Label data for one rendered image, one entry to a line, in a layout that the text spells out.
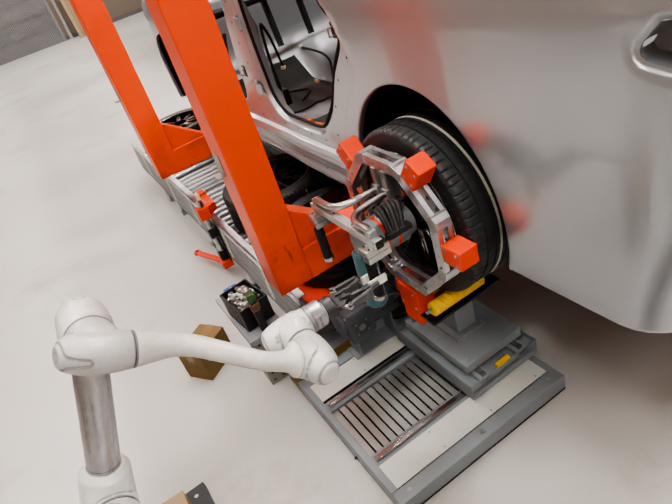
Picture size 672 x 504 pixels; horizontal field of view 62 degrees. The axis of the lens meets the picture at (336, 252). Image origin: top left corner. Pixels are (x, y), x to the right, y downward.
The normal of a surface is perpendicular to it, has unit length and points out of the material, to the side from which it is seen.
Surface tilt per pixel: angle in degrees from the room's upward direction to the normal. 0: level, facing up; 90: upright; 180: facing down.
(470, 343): 0
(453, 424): 0
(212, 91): 90
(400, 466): 0
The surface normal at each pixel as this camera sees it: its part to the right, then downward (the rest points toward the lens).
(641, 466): -0.27, -0.79
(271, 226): 0.51, 0.36
